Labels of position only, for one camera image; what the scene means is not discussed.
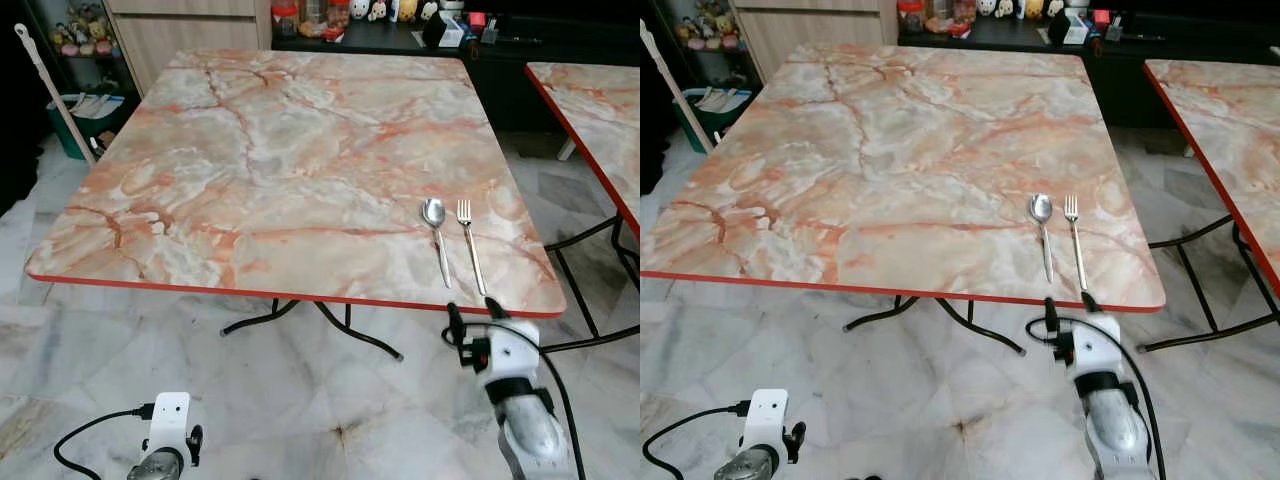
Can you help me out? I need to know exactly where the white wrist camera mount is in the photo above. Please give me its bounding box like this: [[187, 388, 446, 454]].
[[741, 389, 790, 454], [1062, 311, 1127, 380], [470, 317, 542, 387], [147, 391, 193, 457]]

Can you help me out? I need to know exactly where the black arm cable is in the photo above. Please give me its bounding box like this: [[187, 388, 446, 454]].
[[641, 401, 752, 471], [1025, 314, 1167, 480], [441, 318, 589, 480], [52, 404, 157, 471]]

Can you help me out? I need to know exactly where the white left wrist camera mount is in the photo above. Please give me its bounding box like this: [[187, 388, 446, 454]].
[[741, 389, 790, 454], [147, 391, 193, 457]]

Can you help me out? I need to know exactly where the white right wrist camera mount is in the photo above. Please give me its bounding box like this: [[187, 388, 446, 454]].
[[1062, 311, 1127, 380], [470, 317, 542, 387]]

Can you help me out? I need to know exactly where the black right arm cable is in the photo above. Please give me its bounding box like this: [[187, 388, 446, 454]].
[[1025, 314, 1167, 480], [441, 318, 589, 480]]

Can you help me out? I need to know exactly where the steel fork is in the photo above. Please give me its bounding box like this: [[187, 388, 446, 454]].
[[1063, 195, 1090, 293], [455, 199, 489, 298]]

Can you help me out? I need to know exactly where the marble pattern red edged table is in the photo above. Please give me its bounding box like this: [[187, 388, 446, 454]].
[[1143, 58, 1280, 353], [640, 42, 1168, 359], [525, 62, 641, 356], [25, 48, 569, 363]]

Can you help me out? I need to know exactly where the black low sideboard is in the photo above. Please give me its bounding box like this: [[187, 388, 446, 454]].
[[895, 14, 1280, 129], [270, 15, 641, 136]]

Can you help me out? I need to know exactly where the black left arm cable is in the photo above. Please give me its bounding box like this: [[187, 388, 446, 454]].
[[641, 401, 752, 471], [52, 404, 157, 471]]

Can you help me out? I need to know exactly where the steel spoon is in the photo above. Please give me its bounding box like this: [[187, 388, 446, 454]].
[[420, 197, 454, 291], [1029, 193, 1056, 285]]

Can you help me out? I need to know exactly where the pale mop handle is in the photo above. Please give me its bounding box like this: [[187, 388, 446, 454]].
[[13, 22, 98, 168], [640, 18, 716, 156]]

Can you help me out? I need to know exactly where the dark display shelf with toys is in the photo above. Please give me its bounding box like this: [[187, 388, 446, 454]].
[[20, 0, 116, 96], [650, 0, 743, 91]]

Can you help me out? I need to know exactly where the green storage bin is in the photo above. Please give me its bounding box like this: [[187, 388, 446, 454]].
[[47, 92, 137, 161], [672, 85, 757, 152]]

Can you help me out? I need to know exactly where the light wooden cabinet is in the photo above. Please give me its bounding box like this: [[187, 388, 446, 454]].
[[730, 0, 899, 83], [103, 0, 273, 97]]

